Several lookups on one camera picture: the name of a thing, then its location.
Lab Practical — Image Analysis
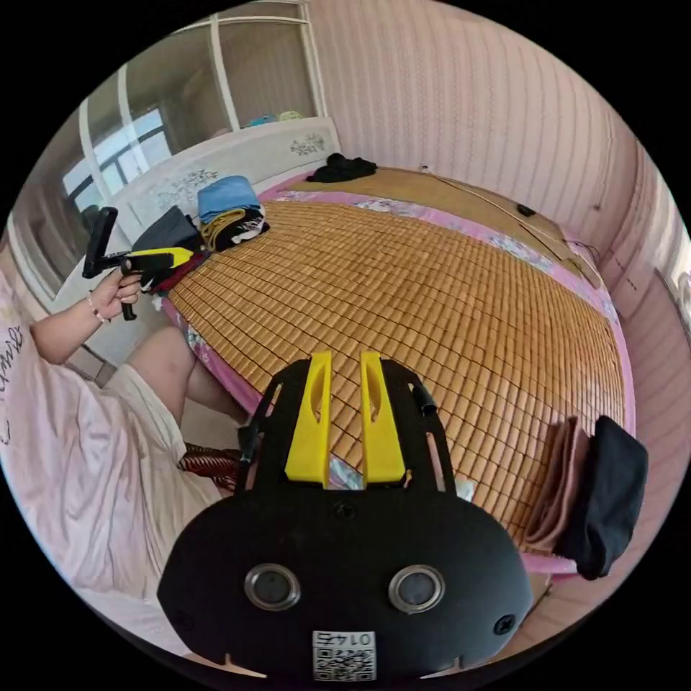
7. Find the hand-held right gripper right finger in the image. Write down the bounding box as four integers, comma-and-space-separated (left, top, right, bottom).
360, 351, 405, 484

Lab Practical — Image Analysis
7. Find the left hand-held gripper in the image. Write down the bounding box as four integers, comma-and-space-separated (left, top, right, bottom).
103, 246, 194, 322

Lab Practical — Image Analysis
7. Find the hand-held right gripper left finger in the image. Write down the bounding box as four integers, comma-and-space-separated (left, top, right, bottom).
284, 350, 333, 484

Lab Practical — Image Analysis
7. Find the person's left forearm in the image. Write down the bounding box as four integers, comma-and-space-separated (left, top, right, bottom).
30, 293, 111, 366

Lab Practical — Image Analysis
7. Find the person's left hand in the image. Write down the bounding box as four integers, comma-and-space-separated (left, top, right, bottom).
88, 267, 143, 325

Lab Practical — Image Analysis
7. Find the red striped cloth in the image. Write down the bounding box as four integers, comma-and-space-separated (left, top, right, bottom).
178, 440, 245, 493

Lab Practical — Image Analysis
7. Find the bed with woven mat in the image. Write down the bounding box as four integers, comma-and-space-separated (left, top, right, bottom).
116, 116, 639, 582

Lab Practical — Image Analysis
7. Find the black garment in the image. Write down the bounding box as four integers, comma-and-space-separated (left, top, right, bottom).
306, 153, 379, 184

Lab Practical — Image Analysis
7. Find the person's body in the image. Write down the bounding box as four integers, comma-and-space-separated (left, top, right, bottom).
0, 269, 250, 657

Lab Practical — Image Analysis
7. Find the pile of folded clothes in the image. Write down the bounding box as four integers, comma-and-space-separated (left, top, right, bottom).
524, 414, 649, 582

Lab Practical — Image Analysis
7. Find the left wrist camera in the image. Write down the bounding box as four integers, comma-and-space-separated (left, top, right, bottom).
81, 207, 119, 279

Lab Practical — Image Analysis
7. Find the window with white frame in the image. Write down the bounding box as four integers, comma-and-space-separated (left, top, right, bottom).
10, 10, 327, 227

